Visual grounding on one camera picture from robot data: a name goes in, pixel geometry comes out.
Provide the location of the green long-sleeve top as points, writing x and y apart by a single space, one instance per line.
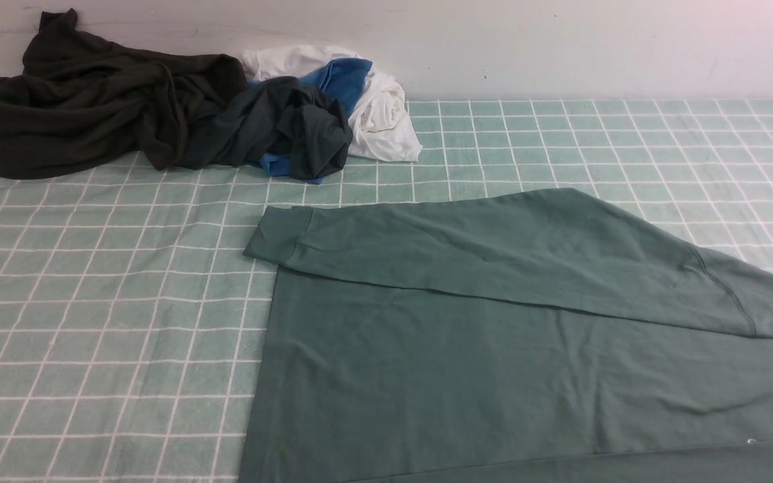
545 336

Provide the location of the white crumpled garment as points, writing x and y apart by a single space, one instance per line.
381 125

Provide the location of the dark teal crumpled garment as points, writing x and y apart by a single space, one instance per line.
301 125

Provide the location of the blue crumpled garment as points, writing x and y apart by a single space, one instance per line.
342 80

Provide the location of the green checked tablecloth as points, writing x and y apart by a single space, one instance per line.
131 324

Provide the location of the dark olive crumpled garment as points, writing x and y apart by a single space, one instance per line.
82 101

